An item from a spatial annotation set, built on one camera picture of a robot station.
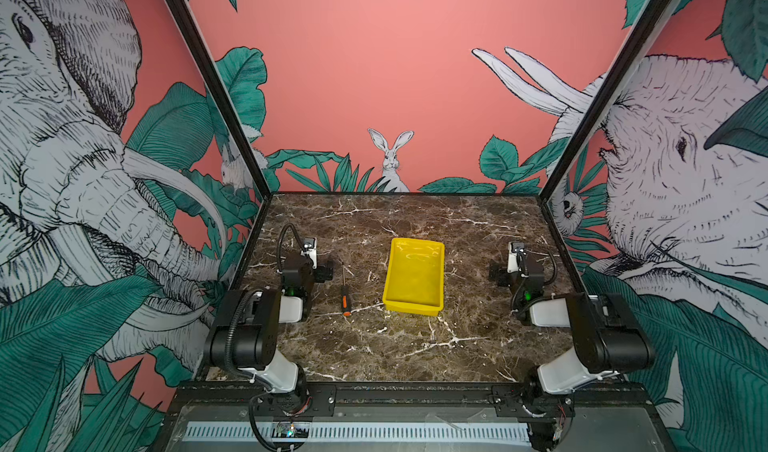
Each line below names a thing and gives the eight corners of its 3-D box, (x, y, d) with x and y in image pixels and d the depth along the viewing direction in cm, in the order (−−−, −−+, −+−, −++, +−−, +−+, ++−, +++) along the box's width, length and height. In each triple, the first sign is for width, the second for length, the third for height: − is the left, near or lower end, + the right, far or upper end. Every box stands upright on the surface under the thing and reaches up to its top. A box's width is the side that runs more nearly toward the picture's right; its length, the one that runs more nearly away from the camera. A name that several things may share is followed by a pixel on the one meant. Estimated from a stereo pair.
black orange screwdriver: (343, 317, 90) (341, 313, 88) (341, 270, 101) (340, 265, 98) (351, 316, 90) (350, 312, 88) (349, 269, 101) (348, 264, 99)
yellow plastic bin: (383, 313, 91) (382, 303, 86) (392, 244, 108) (392, 232, 102) (441, 319, 90) (444, 309, 85) (441, 248, 107) (444, 236, 101)
